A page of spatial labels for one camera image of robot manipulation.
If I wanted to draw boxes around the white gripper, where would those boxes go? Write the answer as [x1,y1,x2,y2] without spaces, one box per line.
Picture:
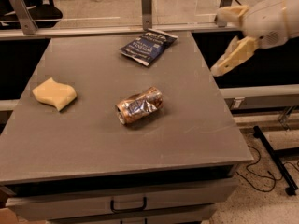
[210,0,299,77]

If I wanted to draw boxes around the orange soda can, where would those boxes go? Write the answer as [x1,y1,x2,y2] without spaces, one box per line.
[115,87,164,125]

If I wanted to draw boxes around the blue chip bag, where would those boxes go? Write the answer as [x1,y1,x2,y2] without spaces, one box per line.
[120,29,178,66]

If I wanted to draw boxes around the black stand leg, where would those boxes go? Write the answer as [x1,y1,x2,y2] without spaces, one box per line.
[253,126,299,196]

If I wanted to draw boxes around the yellow sponge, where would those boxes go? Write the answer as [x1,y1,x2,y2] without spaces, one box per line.
[32,77,77,111]

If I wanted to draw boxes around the black office chair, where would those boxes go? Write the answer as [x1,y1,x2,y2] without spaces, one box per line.
[0,0,63,30]

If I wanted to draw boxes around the grey lower drawer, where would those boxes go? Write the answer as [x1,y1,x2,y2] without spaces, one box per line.
[47,204,216,224]

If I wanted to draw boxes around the grey drawer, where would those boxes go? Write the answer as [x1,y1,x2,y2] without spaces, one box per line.
[7,177,237,221]
[47,204,216,224]

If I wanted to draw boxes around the grey upper drawer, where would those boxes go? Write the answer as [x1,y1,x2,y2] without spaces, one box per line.
[7,177,237,221]

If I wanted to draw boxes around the middle metal bracket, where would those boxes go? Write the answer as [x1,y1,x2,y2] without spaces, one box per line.
[141,0,152,30]

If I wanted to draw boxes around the grey horizontal rail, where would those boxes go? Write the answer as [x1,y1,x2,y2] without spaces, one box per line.
[0,23,238,41]

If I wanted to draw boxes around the black floor cable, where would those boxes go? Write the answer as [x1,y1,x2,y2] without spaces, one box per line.
[236,145,299,194]

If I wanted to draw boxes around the black drawer handle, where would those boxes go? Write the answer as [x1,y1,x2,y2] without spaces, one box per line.
[110,197,148,214]

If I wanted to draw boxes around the left metal bracket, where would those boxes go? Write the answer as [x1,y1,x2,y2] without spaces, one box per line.
[8,0,38,35]

